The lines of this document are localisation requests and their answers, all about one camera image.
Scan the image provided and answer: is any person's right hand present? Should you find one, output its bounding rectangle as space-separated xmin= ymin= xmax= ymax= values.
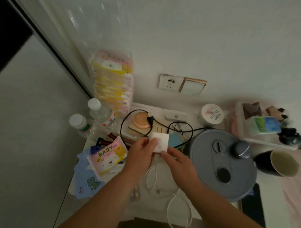
xmin=161 ymin=147 xmax=201 ymax=191

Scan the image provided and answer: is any person's left hand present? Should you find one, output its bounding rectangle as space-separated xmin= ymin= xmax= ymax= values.
xmin=122 ymin=137 xmax=158 ymax=182

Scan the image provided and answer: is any white charger adapter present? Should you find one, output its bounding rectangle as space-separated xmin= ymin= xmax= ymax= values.
xmin=149 ymin=127 xmax=169 ymax=153

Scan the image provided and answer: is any person's left forearm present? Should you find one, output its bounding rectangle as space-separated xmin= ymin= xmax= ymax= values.
xmin=58 ymin=171 xmax=141 ymax=228

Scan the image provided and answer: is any person's right forearm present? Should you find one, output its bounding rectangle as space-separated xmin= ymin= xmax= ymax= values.
xmin=178 ymin=181 xmax=262 ymax=228

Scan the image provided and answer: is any light blue card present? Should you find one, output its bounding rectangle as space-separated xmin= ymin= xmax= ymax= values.
xmin=168 ymin=134 xmax=183 ymax=149

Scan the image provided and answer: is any light wooden board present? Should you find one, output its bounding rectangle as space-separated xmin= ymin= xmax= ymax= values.
xmin=128 ymin=117 xmax=187 ymax=142

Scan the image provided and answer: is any round peach compact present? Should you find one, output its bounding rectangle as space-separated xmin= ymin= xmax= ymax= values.
xmin=133 ymin=111 xmax=151 ymax=129

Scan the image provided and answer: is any small white sensor light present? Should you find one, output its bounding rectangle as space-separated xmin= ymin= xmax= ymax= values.
xmin=164 ymin=112 xmax=189 ymax=121

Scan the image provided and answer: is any red black striped item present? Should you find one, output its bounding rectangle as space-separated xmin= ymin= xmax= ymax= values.
xmin=96 ymin=132 xmax=118 ymax=148

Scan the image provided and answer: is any pink bear tissue packet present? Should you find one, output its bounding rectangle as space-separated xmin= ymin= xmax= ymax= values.
xmin=87 ymin=136 xmax=128 ymax=177

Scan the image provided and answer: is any grey electric kettle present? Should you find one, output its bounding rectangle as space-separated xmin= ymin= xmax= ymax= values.
xmin=188 ymin=128 xmax=258 ymax=203

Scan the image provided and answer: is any clear white-capped water bottle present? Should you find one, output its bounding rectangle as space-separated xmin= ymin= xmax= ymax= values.
xmin=88 ymin=98 xmax=118 ymax=129

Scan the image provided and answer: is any white round cream jar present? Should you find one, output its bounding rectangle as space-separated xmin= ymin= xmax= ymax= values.
xmin=198 ymin=104 xmax=225 ymax=127

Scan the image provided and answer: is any stack of yellow tissue packets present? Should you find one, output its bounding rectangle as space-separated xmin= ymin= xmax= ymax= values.
xmin=90 ymin=50 xmax=134 ymax=118

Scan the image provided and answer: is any white-capped bottle green label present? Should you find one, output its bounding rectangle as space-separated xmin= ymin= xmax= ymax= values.
xmin=69 ymin=114 xmax=95 ymax=139

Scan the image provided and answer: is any blue dinosaur cloth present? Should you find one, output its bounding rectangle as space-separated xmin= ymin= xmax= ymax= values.
xmin=71 ymin=146 xmax=107 ymax=200

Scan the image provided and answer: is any white plastic tray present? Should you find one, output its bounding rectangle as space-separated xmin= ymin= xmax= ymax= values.
xmin=235 ymin=101 xmax=299 ymax=151

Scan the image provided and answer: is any brown packet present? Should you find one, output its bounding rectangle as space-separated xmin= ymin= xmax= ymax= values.
xmin=242 ymin=102 xmax=263 ymax=120

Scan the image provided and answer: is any black phone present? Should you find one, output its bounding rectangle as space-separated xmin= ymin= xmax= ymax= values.
xmin=241 ymin=183 xmax=266 ymax=228

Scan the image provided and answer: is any blue green tissue packet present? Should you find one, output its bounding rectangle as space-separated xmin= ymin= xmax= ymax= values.
xmin=249 ymin=116 xmax=282 ymax=136

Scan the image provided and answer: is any black cup white inside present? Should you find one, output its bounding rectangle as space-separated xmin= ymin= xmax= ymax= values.
xmin=254 ymin=149 xmax=300 ymax=178

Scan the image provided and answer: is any black round earphone case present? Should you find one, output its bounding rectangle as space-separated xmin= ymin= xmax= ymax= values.
xmin=278 ymin=127 xmax=301 ymax=146

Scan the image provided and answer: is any grey wardrobe sliding door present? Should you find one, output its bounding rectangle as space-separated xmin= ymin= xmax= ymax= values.
xmin=0 ymin=0 xmax=95 ymax=228

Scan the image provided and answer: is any clear plastic bag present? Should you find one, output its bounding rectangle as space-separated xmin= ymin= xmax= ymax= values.
xmin=39 ymin=0 xmax=135 ymax=118

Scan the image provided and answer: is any white charging cable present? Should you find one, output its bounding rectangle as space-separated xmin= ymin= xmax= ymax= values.
xmin=144 ymin=152 xmax=194 ymax=228

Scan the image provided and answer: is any black power cable with plug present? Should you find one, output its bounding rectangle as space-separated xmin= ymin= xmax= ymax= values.
xmin=120 ymin=109 xmax=194 ymax=149

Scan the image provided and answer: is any white wall socket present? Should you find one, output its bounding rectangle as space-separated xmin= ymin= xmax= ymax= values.
xmin=158 ymin=73 xmax=184 ymax=91

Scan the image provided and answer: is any gold-framed wall switch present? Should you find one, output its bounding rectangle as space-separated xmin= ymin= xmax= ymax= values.
xmin=178 ymin=77 xmax=207 ymax=96

